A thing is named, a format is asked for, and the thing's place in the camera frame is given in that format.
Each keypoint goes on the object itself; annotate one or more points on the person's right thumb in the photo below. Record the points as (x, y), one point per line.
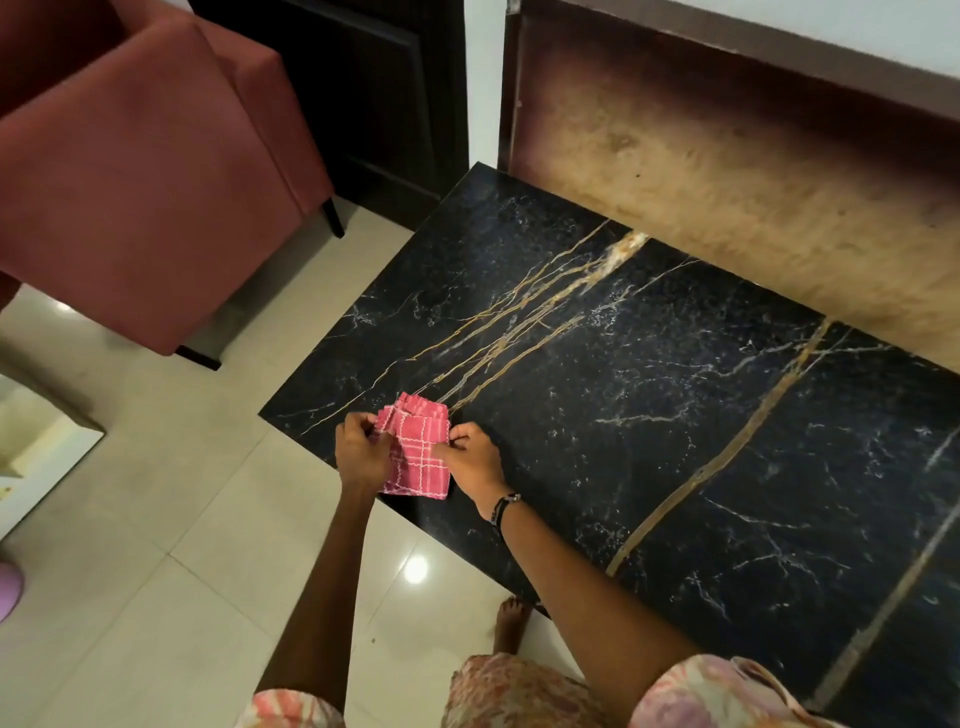
(448, 452)

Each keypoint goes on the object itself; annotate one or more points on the brown wooden board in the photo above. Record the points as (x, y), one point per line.
(735, 172)

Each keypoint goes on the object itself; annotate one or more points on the person's right forearm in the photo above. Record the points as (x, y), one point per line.
(592, 607)

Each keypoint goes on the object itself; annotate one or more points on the red upholstered armchair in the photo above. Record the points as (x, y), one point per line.
(142, 165)

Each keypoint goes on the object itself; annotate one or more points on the person's right hand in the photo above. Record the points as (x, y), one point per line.
(474, 469)

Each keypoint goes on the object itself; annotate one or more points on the dark wooden door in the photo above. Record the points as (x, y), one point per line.
(375, 90)

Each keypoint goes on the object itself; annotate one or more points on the red checked cloth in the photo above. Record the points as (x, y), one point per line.
(416, 442)

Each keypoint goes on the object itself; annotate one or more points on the person's bare foot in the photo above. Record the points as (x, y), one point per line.
(512, 622)

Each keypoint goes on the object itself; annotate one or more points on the person's left forearm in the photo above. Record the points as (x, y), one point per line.
(324, 600)

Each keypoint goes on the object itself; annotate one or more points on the pink rounded object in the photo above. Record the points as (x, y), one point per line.
(9, 591)

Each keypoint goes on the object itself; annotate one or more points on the person's left thumb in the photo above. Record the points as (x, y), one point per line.
(383, 448)

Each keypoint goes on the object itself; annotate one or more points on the floral patterned dress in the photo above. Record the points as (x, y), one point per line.
(525, 694)

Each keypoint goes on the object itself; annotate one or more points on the person's left hand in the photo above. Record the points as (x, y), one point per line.
(358, 461)

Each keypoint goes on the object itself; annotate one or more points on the white low furniture piece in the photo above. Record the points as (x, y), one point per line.
(37, 450)

